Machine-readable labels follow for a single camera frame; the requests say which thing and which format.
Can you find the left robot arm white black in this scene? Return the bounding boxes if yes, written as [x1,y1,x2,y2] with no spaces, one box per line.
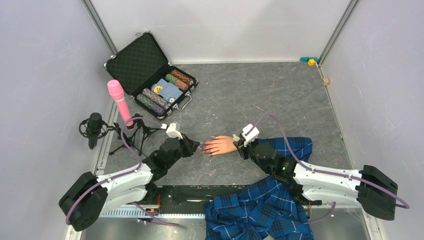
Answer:
[58,135,200,232]

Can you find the black tripod stand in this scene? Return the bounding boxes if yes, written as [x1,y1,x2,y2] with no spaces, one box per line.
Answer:
[107,118,161,156]

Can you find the blue plaid shirt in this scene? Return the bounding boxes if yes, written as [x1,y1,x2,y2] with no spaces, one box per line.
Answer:
[205,137,314,240]

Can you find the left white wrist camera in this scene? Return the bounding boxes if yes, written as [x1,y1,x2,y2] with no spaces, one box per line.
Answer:
[165,122,183,140]

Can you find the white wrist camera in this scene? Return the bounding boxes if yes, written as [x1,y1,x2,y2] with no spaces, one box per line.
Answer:
[241,124,260,147]
[165,122,183,140]

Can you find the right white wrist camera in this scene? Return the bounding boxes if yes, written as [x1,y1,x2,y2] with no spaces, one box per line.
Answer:
[241,124,260,147]

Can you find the pink microphone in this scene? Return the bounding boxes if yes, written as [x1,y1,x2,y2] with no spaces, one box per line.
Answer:
[107,79,134,130]

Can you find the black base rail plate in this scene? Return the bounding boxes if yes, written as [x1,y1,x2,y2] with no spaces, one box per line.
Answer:
[138,185,246,214]

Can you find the mannequin hand with painted nails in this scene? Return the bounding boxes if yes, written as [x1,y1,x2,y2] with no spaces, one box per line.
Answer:
[201,135,237,156]

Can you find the black studio microphone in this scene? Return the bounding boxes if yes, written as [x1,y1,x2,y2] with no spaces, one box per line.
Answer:
[78,112,110,150]

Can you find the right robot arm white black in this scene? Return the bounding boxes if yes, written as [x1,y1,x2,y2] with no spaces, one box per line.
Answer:
[233,139,398,221]

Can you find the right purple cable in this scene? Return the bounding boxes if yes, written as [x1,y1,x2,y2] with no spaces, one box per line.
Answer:
[246,113,411,225]

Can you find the teal block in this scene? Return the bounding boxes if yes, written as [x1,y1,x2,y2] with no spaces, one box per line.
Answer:
[299,57,319,62]

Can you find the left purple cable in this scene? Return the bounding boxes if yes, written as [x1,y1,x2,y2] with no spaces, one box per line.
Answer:
[65,116,181,228]

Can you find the open black poker chip case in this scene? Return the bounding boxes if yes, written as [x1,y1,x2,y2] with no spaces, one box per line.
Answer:
[103,31,199,120]

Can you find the nail polish bottle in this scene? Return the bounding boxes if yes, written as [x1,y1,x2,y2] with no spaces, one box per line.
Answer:
[232,134,241,142]

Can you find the purple cable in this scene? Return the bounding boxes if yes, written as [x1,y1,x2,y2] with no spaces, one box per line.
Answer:
[65,116,181,228]
[246,113,411,225]

